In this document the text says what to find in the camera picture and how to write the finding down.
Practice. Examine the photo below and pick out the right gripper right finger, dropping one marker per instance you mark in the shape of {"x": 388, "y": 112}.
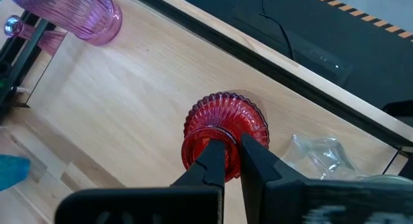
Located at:
{"x": 258, "y": 175}

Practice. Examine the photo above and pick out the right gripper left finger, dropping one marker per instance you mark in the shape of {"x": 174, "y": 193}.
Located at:
{"x": 209, "y": 172}

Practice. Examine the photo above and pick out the red ribbed bottle vase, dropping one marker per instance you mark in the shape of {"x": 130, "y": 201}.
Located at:
{"x": 226, "y": 114}

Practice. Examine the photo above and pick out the teal faceted wide vase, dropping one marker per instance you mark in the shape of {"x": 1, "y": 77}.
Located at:
{"x": 13, "y": 172}

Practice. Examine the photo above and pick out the pink ribbed bottle vase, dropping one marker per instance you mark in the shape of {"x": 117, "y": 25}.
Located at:
{"x": 74, "y": 14}

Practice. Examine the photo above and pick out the clear tall glass vase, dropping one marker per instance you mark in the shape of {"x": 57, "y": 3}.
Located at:
{"x": 319, "y": 156}

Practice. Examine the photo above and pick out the black power strip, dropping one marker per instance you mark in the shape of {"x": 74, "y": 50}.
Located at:
{"x": 322, "y": 64}

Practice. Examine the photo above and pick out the black mat with striped edge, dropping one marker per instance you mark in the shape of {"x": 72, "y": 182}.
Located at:
{"x": 371, "y": 78}

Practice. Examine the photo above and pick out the wooden shelf with black frame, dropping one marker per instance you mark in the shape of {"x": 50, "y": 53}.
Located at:
{"x": 129, "y": 104}

